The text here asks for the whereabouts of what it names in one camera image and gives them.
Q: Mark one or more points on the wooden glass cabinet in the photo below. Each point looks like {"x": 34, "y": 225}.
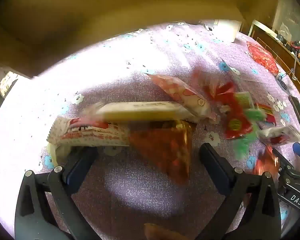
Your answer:
{"x": 272, "y": 40}

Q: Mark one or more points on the small metal stand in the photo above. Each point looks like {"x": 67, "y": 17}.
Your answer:
{"x": 282, "y": 80}

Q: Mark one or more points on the large white red snack packet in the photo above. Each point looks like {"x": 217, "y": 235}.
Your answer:
{"x": 90, "y": 133}

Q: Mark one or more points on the pink snack packet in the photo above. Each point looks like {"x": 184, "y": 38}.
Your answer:
{"x": 187, "y": 96}

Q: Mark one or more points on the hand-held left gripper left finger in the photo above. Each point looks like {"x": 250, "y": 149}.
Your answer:
{"x": 77, "y": 166}

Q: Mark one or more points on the red patterned pouch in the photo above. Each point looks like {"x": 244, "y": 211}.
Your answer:
{"x": 262, "y": 55}

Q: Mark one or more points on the small red yellow packet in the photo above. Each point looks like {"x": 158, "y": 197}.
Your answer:
{"x": 266, "y": 110}

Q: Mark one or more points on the small white red snack packet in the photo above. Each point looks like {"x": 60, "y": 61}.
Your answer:
{"x": 277, "y": 133}

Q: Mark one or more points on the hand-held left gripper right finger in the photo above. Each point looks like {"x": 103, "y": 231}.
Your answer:
{"x": 216, "y": 167}

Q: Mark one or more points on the long cream snack packet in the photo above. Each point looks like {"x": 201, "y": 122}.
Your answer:
{"x": 145, "y": 111}

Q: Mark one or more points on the black flat device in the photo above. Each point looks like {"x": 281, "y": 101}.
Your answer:
{"x": 298, "y": 115}

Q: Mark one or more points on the green wrapped candy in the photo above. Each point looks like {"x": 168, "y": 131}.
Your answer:
{"x": 243, "y": 147}

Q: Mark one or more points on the white plastic jar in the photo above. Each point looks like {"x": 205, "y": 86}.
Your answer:
{"x": 227, "y": 30}

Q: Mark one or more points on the brown red snack packet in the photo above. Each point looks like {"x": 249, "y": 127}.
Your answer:
{"x": 165, "y": 150}

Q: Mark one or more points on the cardboard box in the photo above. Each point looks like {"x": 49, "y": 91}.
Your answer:
{"x": 102, "y": 10}

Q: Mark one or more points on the purple floral tablecloth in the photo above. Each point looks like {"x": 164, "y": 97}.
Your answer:
{"x": 145, "y": 200}

